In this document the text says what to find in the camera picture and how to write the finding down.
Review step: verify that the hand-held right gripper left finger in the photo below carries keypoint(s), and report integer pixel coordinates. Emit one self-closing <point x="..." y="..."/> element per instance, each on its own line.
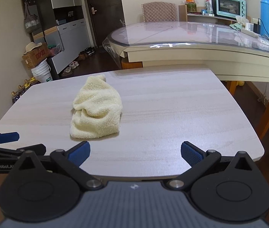
<point x="80" y="153"/>

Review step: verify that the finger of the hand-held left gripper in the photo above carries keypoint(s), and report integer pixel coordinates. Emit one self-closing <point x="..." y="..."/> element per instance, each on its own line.
<point x="7" y="137"/>
<point x="33" y="148"/>

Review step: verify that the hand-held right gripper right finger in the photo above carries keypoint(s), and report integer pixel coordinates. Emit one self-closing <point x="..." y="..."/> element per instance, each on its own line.
<point x="191" y="153"/>

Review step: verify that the cream terry towel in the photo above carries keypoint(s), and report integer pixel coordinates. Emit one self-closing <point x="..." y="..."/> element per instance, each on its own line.
<point x="96" y="109"/>

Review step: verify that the white plastic bucket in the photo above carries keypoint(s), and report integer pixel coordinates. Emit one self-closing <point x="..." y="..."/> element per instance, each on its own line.
<point x="43" y="72"/>

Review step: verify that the yellow ball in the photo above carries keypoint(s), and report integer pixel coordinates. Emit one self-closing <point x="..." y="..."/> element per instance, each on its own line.
<point x="240" y="83"/>

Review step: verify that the cardboard box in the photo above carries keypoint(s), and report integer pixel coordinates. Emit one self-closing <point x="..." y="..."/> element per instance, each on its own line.
<point x="36" y="57"/>

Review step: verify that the row of shoes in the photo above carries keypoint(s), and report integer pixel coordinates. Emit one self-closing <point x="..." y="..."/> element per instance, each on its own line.
<point x="74" y="64"/>

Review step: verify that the straw hat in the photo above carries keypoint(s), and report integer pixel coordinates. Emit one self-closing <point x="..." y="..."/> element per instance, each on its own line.
<point x="31" y="47"/>

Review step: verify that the pile of colourful bags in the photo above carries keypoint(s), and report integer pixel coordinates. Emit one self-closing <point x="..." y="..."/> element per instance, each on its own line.
<point x="53" y="49"/>

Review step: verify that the grey hanging bag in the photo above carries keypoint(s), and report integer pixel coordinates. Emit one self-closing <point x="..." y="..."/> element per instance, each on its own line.
<point x="30" y="20"/>

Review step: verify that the white and dark cabinet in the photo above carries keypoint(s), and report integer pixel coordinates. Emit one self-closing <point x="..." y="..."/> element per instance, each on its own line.
<point x="70" y="33"/>

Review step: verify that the blue tray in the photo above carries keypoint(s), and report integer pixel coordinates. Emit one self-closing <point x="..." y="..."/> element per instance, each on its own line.
<point x="62" y="21"/>

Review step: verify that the white power strip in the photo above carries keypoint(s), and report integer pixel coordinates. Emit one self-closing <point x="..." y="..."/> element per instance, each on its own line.
<point x="249" y="32"/>

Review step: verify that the green cloth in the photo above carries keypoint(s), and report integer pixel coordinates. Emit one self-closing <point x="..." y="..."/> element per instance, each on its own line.
<point x="234" y="26"/>

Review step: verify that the light wood shelf unit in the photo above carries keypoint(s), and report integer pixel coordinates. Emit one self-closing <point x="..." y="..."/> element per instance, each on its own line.
<point x="182" y="13"/>

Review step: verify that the black charger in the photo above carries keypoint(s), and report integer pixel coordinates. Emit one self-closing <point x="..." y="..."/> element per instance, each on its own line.
<point x="256" y="27"/>

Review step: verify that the tissue box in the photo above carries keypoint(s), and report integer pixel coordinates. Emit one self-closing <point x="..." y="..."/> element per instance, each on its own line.
<point x="242" y="21"/>

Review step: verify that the dark brown door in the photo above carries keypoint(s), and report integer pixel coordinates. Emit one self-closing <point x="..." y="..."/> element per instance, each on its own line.
<point x="103" y="11"/>

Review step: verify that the quilted beige chair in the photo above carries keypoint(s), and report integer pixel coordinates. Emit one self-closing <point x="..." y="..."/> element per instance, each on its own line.
<point x="159" y="11"/>

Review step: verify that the green jar orange lid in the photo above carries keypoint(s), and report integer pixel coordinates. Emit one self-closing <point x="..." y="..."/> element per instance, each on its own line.
<point x="191" y="4"/>

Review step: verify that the white and red packet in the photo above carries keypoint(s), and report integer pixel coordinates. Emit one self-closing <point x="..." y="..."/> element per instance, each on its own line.
<point x="209" y="4"/>

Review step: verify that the teal toaster oven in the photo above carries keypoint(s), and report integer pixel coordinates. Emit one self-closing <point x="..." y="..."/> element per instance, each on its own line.
<point x="229" y="6"/>

